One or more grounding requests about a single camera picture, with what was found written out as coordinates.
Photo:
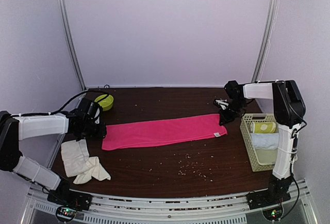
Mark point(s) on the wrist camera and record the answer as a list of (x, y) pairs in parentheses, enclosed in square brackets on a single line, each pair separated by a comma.
[(96, 119), (221, 104)]

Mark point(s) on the right aluminium frame post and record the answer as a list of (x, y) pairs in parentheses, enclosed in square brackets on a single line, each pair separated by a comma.
[(265, 42)]

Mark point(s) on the yellow rolled towel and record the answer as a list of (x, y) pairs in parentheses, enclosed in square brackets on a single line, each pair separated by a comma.
[(263, 127)]

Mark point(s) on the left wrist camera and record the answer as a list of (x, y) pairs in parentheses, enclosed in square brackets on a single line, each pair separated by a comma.
[(96, 119)]

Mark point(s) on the beige plastic basket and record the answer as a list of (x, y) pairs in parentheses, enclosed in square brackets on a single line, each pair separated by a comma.
[(260, 160)]

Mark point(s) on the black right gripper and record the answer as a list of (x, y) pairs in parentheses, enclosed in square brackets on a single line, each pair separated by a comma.
[(227, 118)]

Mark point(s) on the aluminium frame post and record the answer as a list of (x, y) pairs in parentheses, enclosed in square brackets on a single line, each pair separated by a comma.
[(265, 42), (70, 44)]

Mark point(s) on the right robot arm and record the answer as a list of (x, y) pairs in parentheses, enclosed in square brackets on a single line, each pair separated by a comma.
[(289, 110)]

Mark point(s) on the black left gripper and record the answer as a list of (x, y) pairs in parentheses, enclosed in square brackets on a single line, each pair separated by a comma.
[(101, 133)]

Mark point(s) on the pink towel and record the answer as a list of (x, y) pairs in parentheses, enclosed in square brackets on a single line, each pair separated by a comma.
[(162, 132)]

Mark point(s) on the aluminium front rail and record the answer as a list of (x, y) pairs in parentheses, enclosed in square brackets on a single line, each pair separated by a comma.
[(232, 208)]

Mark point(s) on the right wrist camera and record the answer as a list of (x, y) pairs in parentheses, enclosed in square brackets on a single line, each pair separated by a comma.
[(221, 104)]

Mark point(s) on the green bowl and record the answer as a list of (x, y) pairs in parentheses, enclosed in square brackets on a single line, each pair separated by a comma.
[(105, 101)]

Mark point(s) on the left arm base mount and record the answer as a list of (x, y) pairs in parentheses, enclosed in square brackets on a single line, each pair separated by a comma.
[(70, 203)]

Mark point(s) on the light blue rolled towel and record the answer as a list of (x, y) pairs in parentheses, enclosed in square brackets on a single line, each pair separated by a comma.
[(265, 141)]

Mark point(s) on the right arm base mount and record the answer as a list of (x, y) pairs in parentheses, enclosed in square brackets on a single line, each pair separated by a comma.
[(268, 200)]

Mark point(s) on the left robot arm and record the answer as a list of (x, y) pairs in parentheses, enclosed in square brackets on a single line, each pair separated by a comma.
[(24, 137)]

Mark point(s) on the white crumpled towel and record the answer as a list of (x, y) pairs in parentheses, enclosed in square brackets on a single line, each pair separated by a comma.
[(78, 163)]

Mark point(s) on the left aluminium frame post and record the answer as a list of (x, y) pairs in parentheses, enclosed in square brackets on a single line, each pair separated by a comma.
[(70, 44)]

